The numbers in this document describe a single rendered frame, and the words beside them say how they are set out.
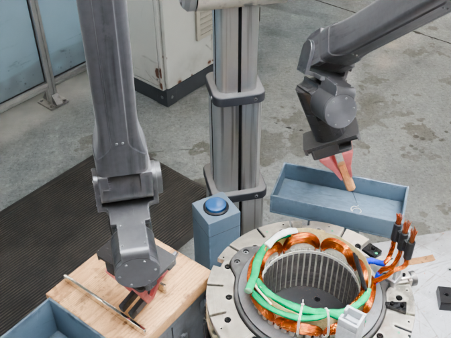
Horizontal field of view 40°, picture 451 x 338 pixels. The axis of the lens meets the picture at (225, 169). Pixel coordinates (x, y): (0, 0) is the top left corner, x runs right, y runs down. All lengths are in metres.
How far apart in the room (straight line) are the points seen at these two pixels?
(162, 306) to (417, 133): 2.43
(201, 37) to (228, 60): 2.12
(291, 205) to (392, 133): 2.10
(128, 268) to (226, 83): 0.57
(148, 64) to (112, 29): 2.69
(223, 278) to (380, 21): 0.45
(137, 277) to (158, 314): 0.21
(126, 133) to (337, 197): 0.64
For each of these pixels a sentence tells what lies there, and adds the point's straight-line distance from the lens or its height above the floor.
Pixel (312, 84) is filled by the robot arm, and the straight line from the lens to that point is 1.07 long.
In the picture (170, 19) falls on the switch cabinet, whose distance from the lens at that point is 3.14.
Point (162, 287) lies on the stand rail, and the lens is 1.02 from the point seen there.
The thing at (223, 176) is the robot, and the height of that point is 0.97.
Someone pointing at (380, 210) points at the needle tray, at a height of 1.02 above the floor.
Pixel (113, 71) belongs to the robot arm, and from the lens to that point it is 0.65.
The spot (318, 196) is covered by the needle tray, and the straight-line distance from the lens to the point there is 1.26.
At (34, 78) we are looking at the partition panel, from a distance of 3.39.
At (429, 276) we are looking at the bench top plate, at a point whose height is 0.78.
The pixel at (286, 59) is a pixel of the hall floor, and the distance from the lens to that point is 3.80.
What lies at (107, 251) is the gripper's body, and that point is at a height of 1.19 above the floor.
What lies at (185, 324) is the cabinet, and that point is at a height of 0.99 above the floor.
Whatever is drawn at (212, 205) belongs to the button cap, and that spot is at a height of 1.04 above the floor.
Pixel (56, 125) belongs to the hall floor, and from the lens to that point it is 3.33.
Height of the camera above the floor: 1.85
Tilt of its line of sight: 39 degrees down
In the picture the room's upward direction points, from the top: straight up
